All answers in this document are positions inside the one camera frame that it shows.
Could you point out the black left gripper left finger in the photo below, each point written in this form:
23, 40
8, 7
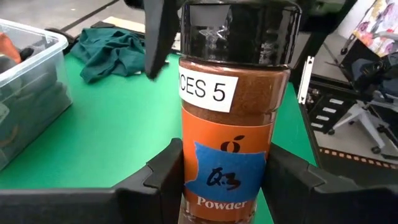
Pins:
77, 207

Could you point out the grey patterned cloth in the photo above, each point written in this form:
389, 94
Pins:
18, 93

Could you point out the green table mat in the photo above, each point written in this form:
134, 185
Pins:
124, 124

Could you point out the dark grey cloth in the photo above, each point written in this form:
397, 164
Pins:
26, 53

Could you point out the black drawer unit white labels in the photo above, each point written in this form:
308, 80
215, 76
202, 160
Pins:
329, 109

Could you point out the silver metal frame bracket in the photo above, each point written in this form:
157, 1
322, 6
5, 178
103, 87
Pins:
305, 79

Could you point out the orange-label black-lid spice jar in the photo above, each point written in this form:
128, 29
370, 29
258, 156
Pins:
230, 124

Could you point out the colourful floral fabric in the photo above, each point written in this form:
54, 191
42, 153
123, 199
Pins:
377, 28

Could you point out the grey office chair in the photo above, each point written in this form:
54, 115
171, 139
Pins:
373, 102

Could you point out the orange cloth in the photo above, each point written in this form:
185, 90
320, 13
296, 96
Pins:
7, 48

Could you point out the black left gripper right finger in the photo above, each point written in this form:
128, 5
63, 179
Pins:
342, 207

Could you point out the dark green cloth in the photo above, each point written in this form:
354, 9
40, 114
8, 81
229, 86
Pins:
109, 53

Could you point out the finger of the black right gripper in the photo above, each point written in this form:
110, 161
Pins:
158, 37
311, 43

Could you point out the clear plastic storage box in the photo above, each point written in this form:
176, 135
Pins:
31, 102

